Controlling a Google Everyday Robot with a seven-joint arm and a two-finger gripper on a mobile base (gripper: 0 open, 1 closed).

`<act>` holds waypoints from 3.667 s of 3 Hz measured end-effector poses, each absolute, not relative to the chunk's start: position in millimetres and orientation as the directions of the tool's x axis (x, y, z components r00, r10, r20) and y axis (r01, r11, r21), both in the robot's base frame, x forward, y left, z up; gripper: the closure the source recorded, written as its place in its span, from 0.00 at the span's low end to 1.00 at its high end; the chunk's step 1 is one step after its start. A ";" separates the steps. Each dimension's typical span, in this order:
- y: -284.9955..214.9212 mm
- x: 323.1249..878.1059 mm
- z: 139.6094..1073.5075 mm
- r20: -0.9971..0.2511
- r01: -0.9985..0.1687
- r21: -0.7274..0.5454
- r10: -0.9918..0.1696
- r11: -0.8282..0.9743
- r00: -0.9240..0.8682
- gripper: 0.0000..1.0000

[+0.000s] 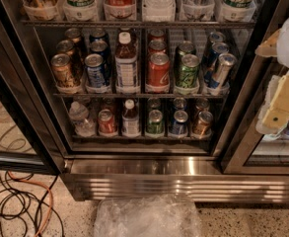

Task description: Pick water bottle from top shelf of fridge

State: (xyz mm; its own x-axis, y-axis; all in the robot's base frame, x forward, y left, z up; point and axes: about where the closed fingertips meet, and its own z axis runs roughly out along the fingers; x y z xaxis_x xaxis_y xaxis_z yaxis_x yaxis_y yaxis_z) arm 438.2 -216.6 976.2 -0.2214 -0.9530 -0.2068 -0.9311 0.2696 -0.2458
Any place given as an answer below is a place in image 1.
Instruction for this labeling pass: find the open fridge glass door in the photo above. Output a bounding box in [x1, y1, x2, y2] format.
[0, 3, 64, 176]

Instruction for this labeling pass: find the blue can shelf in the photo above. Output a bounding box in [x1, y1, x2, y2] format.
[170, 110, 188, 135]
[85, 53, 109, 88]

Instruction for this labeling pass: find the red cola can front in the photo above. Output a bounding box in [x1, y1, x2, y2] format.
[147, 52, 170, 87]

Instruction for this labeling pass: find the gold can shelf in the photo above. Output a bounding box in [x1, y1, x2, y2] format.
[192, 111, 213, 135]
[50, 53, 81, 88]

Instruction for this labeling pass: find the small water bottle bottom shelf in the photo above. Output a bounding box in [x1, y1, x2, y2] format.
[69, 101, 95, 137]

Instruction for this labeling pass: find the red can second row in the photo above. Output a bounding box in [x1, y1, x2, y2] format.
[148, 39, 167, 53]

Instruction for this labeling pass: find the gold can front middle shelf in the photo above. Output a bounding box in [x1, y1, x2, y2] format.
[50, 53, 81, 88]

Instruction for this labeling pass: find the black cable on floor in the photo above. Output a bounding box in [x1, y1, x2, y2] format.
[0, 170, 66, 237]

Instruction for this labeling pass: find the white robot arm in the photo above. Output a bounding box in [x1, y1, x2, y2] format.
[255, 18, 289, 134]

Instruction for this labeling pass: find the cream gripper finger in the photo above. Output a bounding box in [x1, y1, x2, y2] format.
[255, 71, 289, 134]
[254, 30, 280, 57]

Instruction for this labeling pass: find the blue can front middle shelf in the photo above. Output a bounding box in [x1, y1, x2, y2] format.
[85, 53, 109, 88]

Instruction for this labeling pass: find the brown tea bottle middle shelf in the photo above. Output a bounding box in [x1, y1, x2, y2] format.
[114, 32, 138, 87]

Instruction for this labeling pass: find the silver blue slim can front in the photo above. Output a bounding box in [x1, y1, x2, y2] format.
[209, 53, 237, 89]

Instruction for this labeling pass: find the orange extension cable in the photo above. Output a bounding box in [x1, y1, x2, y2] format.
[6, 171, 54, 237]

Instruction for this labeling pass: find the green can front middle shelf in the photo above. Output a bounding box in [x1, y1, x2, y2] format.
[176, 54, 200, 89]

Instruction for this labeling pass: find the brown tea bottle bottom shelf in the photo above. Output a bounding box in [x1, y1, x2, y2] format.
[122, 99, 140, 137]

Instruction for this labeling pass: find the brown tea bottle shelf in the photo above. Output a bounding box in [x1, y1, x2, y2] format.
[122, 99, 140, 137]
[114, 32, 138, 87]

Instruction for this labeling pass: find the crumpled clear plastic bag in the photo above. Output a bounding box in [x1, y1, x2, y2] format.
[94, 195, 201, 237]

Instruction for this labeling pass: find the green can bottom shelf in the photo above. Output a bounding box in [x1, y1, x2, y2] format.
[146, 110, 164, 134]

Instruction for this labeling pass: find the red can bottom shelf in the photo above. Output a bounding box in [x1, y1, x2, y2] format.
[98, 109, 116, 133]

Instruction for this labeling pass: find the stainless steel glass-door fridge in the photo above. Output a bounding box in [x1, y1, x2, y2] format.
[0, 0, 289, 205]

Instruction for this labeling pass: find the blue can bottom shelf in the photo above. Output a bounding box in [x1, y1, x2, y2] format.
[170, 110, 188, 135]

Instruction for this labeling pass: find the green can second row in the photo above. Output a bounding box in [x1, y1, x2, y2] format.
[174, 40, 196, 68]

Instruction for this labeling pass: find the gold can second row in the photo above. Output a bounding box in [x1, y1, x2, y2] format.
[56, 39, 82, 65]

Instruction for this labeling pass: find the blue slim can second row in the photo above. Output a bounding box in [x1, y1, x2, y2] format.
[202, 42, 229, 84]

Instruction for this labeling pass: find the clear water bottle top shelf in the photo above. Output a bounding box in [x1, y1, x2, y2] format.
[142, 0, 176, 22]

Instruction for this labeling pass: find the gold can bottom shelf right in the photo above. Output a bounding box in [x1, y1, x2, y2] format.
[192, 111, 213, 135]

